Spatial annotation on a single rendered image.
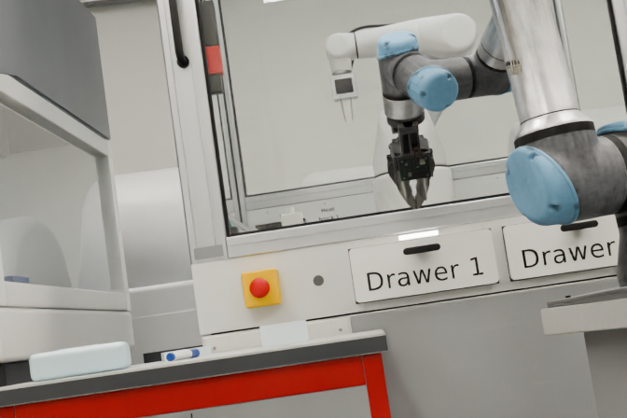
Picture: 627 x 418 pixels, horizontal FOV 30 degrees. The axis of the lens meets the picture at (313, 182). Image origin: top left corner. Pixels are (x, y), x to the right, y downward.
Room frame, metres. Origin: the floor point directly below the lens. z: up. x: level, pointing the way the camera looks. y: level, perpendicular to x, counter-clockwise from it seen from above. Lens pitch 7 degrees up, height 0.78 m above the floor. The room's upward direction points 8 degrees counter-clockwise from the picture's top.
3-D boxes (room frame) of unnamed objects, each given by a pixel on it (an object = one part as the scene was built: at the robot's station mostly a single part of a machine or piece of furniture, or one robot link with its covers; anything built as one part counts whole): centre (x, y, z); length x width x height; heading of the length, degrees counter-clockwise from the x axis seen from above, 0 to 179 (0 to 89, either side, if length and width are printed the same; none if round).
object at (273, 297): (2.37, 0.13, 0.88); 0.07 x 0.05 x 0.07; 88
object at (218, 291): (2.86, -0.25, 0.87); 1.02 x 0.95 x 0.14; 88
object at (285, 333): (2.19, 0.09, 0.78); 0.12 x 0.08 x 0.04; 3
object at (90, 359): (1.88, 0.41, 0.78); 0.15 x 0.10 x 0.04; 95
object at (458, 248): (2.37, -0.20, 0.87); 0.29 x 0.02 x 0.11; 88
